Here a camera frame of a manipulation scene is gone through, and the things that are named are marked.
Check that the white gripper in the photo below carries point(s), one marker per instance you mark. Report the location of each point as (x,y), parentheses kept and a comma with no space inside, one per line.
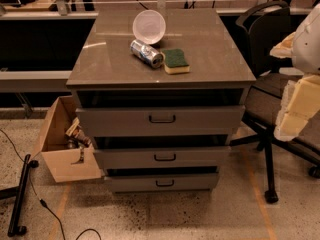
(307,47)

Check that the grey bottom drawer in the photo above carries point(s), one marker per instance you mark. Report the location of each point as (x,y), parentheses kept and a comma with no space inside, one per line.
(123,184)

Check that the grey drawer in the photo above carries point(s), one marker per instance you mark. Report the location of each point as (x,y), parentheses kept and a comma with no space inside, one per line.
(161,121)
(160,157)
(123,184)

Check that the grey middle drawer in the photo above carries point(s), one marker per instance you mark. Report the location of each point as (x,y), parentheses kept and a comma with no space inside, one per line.
(160,157)

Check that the grey drawer cabinet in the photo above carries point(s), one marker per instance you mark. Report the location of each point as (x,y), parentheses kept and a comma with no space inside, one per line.
(108,75)

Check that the grey top drawer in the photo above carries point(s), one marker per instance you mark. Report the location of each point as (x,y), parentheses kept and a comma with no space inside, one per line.
(161,121)

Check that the black office chair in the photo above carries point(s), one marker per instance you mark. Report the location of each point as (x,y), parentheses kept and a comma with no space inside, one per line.
(258,30)

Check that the green yellow sponge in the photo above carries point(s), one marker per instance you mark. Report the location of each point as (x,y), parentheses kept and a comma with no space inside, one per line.
(175,62)

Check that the translucent plastic bowl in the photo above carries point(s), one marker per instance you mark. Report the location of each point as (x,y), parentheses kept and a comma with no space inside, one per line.
(149,26)

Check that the silver soda can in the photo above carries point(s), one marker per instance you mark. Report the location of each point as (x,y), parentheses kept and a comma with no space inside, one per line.
(146,53)

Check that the clutter inside cardboard box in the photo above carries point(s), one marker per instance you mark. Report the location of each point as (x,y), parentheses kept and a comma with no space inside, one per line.
(77,139)

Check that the cardboard box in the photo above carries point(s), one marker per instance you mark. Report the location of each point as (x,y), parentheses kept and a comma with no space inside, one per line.
(64,163)

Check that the black stand leg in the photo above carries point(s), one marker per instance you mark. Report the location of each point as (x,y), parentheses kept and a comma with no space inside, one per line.
(14,228)

